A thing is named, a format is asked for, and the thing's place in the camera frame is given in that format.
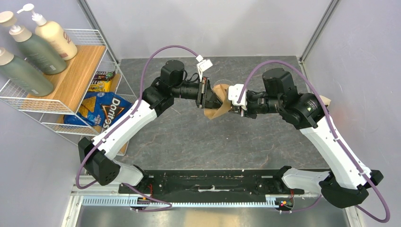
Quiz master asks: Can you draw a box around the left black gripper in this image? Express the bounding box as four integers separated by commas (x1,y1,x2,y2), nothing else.
172,77,226,110

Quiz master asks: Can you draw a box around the brown paper coffee filter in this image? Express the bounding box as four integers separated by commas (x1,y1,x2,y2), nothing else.
204,84,232,120

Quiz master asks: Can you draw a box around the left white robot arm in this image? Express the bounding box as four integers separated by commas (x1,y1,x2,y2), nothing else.
78,59,223,193

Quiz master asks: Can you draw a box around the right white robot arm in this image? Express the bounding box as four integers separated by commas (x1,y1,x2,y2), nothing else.
227,68,383,208

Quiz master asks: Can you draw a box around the wooden filter holder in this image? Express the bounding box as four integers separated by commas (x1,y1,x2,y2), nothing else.
320,95,331,107

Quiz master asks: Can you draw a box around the yellow candy bag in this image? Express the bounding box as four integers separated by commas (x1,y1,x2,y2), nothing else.
87,71,115,92

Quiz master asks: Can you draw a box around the blue Doritos chip bag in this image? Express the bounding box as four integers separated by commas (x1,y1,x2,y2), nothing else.
63,92,132,129

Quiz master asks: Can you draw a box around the cream pump bottle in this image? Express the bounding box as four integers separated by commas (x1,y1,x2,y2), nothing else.
17,3,78,61

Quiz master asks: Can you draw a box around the green pump bottle middle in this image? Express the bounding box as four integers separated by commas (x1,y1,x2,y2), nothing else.
0,11,67,75

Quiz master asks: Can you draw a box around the green pump bottle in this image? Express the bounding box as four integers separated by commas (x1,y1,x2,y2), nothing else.
0,11,67,75
0,47,54,97

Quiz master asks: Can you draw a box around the green pump bottle front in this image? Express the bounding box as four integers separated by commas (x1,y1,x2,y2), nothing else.
0,47,54,97

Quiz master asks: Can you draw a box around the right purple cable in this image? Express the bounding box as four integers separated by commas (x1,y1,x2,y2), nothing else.
237,60,391,224

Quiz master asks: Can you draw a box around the purple cable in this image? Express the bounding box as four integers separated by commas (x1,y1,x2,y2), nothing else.
75,45,204,213
237,60,391,224

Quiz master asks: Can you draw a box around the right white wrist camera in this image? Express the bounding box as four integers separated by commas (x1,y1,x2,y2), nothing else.
227,84,247,110

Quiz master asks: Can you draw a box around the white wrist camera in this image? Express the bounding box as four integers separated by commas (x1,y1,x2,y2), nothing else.
227,84,247,110
196,55,213,80

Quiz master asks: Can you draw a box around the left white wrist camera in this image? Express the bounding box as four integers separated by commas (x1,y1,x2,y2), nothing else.
196,55,213,80

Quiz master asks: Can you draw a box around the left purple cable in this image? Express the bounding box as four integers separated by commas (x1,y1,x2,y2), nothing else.
75,45,204,213

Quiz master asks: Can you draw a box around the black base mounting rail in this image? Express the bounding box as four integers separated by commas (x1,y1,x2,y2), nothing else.
118,169,308,211

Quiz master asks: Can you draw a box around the white wire shelf rack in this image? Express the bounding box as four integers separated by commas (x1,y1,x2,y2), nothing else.
0,29,137,144

